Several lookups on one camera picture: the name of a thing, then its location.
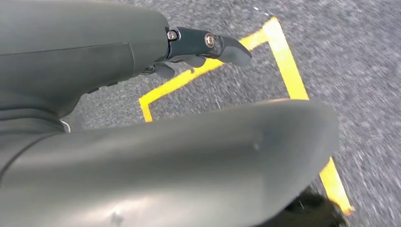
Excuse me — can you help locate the black robot foot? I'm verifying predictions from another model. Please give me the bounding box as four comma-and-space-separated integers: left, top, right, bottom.
258, 186, 347, 227

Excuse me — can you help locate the yellow floor tape square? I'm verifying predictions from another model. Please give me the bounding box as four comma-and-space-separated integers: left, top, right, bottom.
139, 16, 356, 217

